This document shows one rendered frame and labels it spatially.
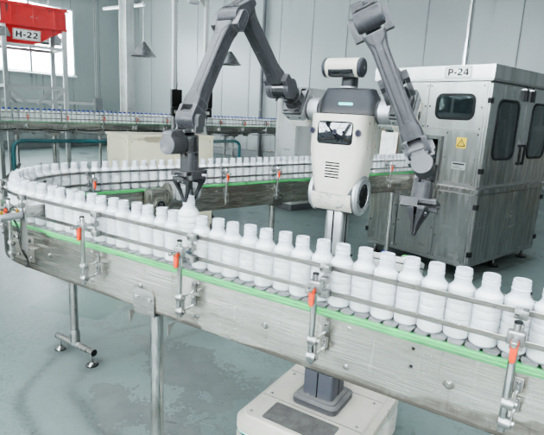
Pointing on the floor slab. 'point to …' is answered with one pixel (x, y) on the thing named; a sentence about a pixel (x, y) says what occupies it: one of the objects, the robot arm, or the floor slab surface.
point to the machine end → (476, 163)
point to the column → (126, 56)
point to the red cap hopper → (47, 26)
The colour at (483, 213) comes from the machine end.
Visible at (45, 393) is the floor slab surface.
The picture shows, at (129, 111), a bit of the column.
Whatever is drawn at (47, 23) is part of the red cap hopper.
